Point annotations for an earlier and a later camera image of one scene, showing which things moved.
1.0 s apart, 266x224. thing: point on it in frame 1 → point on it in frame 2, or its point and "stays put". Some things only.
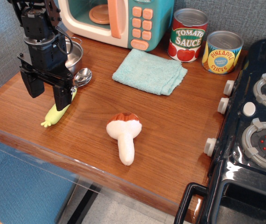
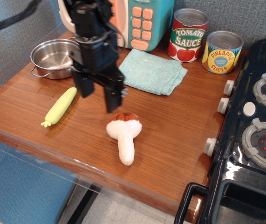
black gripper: x=47 y=60 → x=98 y=61
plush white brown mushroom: x=126 y=126 stays put
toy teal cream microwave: x=145 y=25 stays put
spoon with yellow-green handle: x=83 y=76 stays put
